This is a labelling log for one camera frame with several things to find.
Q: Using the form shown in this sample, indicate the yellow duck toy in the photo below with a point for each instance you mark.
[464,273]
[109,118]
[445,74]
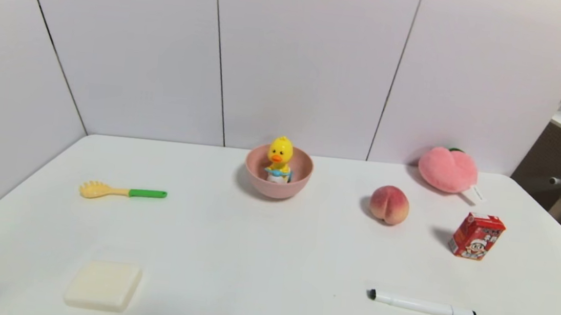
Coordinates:
[280,152]

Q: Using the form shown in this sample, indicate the white marker pen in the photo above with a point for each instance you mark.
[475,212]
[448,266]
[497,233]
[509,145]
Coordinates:
[420,305]

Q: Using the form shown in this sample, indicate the pink plush peach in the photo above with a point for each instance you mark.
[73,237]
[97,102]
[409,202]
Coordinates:
[446,169]

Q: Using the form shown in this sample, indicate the red milk carton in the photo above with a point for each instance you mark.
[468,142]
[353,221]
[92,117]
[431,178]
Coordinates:
[476,237]

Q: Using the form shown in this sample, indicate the white soap bar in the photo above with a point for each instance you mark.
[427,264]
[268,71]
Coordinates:
[102,285]

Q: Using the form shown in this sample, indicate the pink bowl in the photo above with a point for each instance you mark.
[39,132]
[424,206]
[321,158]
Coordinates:
[277,191]

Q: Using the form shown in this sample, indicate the peach fruit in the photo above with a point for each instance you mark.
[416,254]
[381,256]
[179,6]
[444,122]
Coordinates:
[389,205]

